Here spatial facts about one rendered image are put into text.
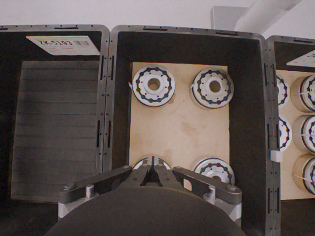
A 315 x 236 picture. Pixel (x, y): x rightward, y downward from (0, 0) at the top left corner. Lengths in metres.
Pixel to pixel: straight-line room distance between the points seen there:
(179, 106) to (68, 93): 0.30
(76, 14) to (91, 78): 0.39
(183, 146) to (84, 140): 0.25
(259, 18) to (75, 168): 0.68
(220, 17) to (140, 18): 0.32
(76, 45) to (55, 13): 0.43
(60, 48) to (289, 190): 0.69
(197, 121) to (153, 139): 0.12
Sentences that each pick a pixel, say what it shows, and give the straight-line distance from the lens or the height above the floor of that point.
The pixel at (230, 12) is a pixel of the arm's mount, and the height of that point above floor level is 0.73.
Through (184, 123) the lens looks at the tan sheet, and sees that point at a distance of 0.30.
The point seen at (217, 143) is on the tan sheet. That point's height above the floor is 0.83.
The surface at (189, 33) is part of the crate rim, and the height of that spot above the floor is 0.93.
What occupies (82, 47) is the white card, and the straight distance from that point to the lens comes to 0.33.
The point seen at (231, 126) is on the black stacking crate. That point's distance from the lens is 0.35.
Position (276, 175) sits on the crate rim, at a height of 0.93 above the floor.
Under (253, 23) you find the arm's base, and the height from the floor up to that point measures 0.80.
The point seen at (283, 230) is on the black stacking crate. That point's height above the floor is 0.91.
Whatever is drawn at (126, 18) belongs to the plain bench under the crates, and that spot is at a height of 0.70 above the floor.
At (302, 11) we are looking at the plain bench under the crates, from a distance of 0.96.
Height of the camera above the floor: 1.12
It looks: 86 degrees down
